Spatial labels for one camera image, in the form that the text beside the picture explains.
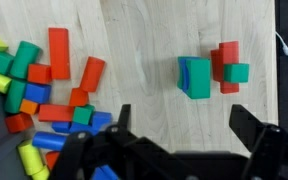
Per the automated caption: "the red wooden cube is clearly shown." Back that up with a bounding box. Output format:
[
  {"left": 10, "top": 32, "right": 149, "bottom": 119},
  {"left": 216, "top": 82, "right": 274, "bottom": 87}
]
[
  {"left": 27, "top": 63, "right": 54, "bottom": 85},
  {"left": 4, "top": 112, "right": 35, "bottom": 135}
]

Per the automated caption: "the small red wooden block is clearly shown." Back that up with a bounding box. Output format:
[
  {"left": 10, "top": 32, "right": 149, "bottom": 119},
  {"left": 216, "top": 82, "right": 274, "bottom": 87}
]
[{"left": 68, "top": 87, "right": 90, "bottom": 108}]

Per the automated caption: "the blue wooden cylinder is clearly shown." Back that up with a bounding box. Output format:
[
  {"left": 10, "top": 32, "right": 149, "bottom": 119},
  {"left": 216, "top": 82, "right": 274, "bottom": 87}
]
[{"left": 31, "top": 131, "right": 69, "bottom": 152}]

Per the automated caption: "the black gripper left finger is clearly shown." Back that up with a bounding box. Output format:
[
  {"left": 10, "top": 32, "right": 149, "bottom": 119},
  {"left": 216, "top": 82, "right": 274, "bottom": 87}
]
[{"left": 48, "top": 103, "right": 185, "bottom": 180}]

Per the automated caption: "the green arch wooden block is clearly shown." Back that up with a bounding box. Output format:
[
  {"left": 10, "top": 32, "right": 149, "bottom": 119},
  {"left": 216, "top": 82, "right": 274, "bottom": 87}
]
[{"left": 183, "top": 57, "right": 212, "bottom": 100}]

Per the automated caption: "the red wooden cylinder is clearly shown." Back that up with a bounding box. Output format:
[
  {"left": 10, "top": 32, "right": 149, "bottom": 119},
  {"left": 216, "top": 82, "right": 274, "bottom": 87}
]
[{"left": 79, "top": 56, "right": 107, "bottom": 94}]

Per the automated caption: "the long red wooden block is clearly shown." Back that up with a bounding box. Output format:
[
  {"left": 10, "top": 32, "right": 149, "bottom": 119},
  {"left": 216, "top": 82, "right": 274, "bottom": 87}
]
[
  {"left": 37, "top": 103, "right": 76, "bottom": 123},
  {"left": 47, "top": 27, "right": 71, "bottom": 81},
  {"left": 218, "top": 40, "right": 240, "bottom": 95}
]

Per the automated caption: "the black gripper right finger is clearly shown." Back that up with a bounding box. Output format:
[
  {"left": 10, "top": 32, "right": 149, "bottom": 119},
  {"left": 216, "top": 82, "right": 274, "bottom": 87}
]
[{"left": 229, "top": 103, "right": 288, "bottom": 180}]

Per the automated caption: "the blue arch wooden block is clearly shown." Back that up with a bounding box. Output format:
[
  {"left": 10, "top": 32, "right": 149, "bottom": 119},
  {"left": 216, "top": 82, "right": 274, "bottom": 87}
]
[{"left": 180, "top": 56, "right": 202, "bottom": 93}]

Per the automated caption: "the orange wooden cube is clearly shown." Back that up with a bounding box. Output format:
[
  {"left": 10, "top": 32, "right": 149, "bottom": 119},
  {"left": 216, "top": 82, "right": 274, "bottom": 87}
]
[{"left": 19, "top": 98, "right": 40, "bottom": 116}]

